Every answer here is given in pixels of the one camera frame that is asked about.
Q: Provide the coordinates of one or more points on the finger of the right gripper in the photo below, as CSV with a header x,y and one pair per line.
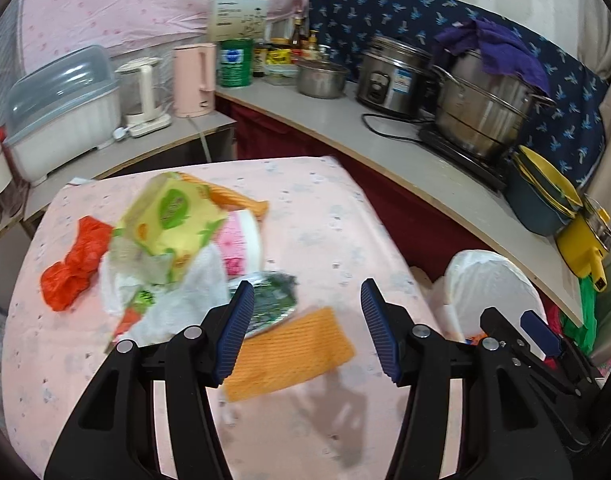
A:
x,y
539,331

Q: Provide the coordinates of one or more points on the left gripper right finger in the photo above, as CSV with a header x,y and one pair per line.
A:
x,y
380,326

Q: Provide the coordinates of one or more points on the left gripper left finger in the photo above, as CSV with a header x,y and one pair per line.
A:
x,y
233,329

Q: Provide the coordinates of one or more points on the white tissue bag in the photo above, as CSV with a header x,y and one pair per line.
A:
x,y
176,305

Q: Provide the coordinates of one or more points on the dark green foil wrapper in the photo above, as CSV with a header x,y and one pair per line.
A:
x,y
274,299

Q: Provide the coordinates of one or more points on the orange foam net sleeve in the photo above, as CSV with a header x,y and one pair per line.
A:
x,y
289,354

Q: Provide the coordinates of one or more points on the pink white paper cup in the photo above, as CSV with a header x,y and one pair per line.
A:
x,y
240,243

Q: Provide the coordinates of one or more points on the green yellow snack bag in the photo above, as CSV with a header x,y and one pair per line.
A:
x,y
164,229

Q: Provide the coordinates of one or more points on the red plastic bag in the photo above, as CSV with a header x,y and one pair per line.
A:
x,y
65,280

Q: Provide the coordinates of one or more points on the green tea carton box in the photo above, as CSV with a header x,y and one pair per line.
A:
x,y
133,313

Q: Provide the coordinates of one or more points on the trash bin with white liner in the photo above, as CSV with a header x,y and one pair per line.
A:
x,y
475,280

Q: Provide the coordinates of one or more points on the green plastic bag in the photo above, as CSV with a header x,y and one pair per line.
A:
x,y
585,334

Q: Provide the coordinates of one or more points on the pink floral tablecloth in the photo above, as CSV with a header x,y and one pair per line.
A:
x,y
308,398

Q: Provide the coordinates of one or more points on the dark blue yellow basins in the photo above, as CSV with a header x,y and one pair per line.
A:
x,y
542,199

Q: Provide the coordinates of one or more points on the black induction cooker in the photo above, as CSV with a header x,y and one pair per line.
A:
x,y
490,174

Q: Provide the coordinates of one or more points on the blue patterned cloth backsplash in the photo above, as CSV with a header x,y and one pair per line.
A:
x,y
570,135

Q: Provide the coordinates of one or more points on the large steel steamer pot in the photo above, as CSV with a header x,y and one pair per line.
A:
x,y
481,112

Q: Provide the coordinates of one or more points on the white power plug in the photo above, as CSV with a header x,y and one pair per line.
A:
x,y
120,134

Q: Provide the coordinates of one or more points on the silver rice cooker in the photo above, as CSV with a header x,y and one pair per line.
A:
x,y
394,77

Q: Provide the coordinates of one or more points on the small steel pot with lid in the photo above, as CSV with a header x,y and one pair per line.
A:
x,y
321,79

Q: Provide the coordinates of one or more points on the white glass electric kettle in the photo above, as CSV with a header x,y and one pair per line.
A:
x,y
141,96

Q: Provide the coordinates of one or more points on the pink electric kettle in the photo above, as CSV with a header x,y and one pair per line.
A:
x,y
194,79

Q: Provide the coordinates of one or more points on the white dish rack with lid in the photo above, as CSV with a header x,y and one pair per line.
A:
x,y
61,111

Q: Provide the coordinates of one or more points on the green tin can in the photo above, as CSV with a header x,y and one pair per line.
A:
x,y
235,63

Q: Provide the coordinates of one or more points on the yellow label jar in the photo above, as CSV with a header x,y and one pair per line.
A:
x,y
279,52

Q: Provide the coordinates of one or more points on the purple cloth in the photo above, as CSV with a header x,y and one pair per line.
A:
x,y
501,51

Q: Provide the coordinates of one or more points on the dark sauce bottle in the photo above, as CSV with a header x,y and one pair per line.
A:
x,y
298,39

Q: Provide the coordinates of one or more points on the beige cardboard box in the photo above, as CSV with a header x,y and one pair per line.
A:
x,y
236,19

